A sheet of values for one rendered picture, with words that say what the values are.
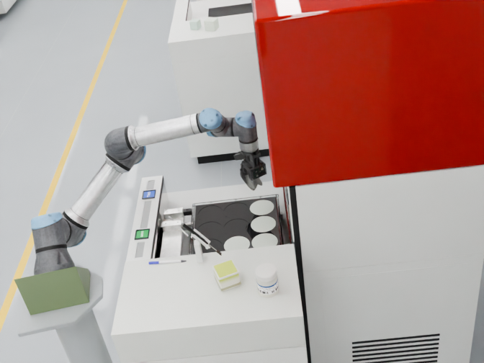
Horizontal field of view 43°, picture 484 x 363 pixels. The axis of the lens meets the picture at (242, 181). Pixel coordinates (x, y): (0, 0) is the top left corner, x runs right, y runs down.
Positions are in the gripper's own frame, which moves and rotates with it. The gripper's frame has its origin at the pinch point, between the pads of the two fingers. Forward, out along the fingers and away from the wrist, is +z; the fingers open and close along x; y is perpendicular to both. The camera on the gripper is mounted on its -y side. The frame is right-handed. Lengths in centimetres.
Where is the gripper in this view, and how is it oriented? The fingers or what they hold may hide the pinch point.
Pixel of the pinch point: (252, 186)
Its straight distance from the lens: 256.0
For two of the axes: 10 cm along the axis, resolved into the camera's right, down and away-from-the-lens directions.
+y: 5.0, 4.5, -7.4
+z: 1.2, 8.1, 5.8
